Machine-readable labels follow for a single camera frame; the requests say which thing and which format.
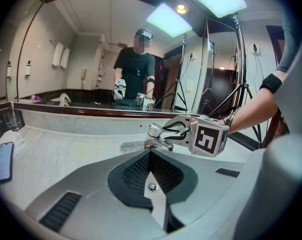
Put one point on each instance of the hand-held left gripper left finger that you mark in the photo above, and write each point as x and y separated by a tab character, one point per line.
90	181

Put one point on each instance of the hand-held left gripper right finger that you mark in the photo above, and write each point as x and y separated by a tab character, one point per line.
205	179

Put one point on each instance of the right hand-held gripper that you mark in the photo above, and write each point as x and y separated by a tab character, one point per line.
207	139

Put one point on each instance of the chrome sink faucet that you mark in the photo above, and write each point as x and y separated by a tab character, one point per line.
154	132

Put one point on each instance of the person's right forearm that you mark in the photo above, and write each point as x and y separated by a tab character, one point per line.
255	106

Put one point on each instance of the black light stand tripod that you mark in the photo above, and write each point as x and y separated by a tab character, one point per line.
243	79

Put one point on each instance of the black smartphone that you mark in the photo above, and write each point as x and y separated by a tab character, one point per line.
4	162

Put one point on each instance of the white folded towel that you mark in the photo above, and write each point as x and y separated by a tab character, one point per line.
9	144

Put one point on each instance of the clear drinking glass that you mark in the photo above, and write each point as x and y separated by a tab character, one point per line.
13	120

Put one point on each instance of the dark wooden door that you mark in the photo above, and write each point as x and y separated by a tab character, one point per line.
275	44

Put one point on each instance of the grey shirt sleeve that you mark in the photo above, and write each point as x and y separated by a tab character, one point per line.
289	34

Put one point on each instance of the wall socket with plug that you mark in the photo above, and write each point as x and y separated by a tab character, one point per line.
255	49

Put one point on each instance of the large wall mirror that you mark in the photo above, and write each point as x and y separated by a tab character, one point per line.
90	34

